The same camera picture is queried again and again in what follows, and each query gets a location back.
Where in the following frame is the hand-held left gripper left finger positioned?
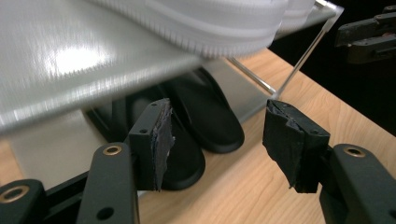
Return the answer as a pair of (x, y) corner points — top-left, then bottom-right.
(128, 98), (176, 192)

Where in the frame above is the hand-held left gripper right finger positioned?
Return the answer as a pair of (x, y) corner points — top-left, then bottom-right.
(262, 99), (331, 194)

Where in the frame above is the black sandal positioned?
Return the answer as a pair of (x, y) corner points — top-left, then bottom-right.
(86, 92), (206, 191)
(164, 67), (246, 154)

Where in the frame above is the silver metal shoe rack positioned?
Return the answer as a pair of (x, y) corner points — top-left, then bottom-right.
(0, 0), (345, 188)

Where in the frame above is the white sneaker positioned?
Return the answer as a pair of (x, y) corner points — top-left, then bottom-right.
(274, 0), (317, 35)
(90, 0), (290, 60)

